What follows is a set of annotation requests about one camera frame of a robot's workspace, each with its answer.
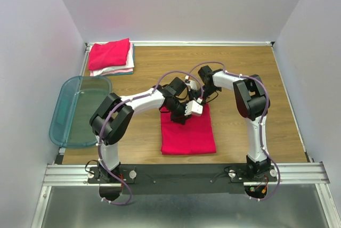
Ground folded pink t-shirt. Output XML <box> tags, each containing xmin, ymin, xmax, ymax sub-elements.
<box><xmin>90</xmin><ymin>69</ymin><xmax>133</xmax><ymax>76</ymax></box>

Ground metal lower shelf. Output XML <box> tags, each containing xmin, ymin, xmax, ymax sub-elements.
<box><xmin>33</xmin><ymin>184</ymin><xmax>340</xmax><ymax>227</ymax></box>

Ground purple cable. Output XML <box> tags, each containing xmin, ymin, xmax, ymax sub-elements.
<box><xmin>186</xmin><ymin>61</ymin><xmax>282</xmax><ymax>181</ymax></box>
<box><xmin>96</xmin><ymin>70</ymin><xmax>204</xmax><ymax>175</ymax></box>

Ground teal plastic bin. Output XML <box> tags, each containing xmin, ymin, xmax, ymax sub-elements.
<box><xmin>49</xmin><ymin>76</ymin><xmax>112</xmax><ymax>149</ymax></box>

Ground folded white t-shirt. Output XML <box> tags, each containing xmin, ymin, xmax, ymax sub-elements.
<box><xmin>90</xmin><ymin>42</ymin><xmax>135</xmax><ymax>77</ymax></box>

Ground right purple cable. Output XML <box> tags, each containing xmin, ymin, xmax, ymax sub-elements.
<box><xmin>186</xmin><ymin>61</ymin><xmax>282</xmax><ymax>181</ymax></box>

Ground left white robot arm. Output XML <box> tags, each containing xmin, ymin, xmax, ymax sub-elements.
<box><xmin>90</xmin><ymin>77</ymin><xmax>191</xmax><ymax>183</ymax></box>

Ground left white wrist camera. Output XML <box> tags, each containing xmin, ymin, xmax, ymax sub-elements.
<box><xmin>184</xmin><ymin>100</ymin><xmax>203</xmax><ymax>116</ymax></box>

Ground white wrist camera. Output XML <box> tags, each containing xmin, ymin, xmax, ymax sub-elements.
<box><xmin>184</xmin><ymin>76</ymin><xmax>198</xmax><ymax>91</ymax></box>
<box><xmin>184</xmin><ymin>100</ymin><xmax>203</xmax><ymax>116</ymax></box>

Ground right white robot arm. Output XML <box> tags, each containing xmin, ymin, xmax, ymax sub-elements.
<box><xmin>198</xmin><ymin>66</ymin><xmax>271</xmax><ymax>181</ymax></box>

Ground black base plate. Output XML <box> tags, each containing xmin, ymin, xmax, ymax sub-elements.
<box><xmin>86</xmin><ymin>164</ymin><xmax>277</xmax><ymax>197</ymax></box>

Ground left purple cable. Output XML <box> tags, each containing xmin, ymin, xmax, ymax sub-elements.
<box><xmin>96</xmin><ymin>70</ymin><xmax>204</xmax><ymax>175</ymax></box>

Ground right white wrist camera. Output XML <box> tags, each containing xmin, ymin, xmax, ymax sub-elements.
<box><xmin>184</xmin><ymin>76</ymin><xmax>198</xmax><ymax>91</ymax></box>

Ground aluminium frame rail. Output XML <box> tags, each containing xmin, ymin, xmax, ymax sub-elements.
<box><xmin>43</xmin><ymin>162</ymin><xmax>330</xmax><ymax>186</ymax></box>

